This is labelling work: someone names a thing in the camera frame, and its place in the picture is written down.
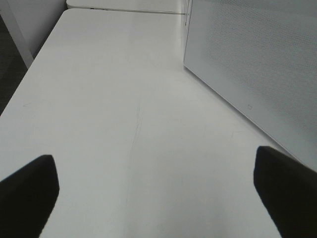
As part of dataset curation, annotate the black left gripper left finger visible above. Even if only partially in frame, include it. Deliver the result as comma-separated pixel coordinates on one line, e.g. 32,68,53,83
0,155,59,238

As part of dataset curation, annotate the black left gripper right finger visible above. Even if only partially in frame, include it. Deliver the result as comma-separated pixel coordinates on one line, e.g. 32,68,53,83
253,146,317,238

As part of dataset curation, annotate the white microwave door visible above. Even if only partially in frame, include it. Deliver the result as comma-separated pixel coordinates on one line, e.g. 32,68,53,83
184,0,317,170

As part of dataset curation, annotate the white table leg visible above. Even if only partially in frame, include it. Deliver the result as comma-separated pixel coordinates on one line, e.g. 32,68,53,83
0,0,34,68

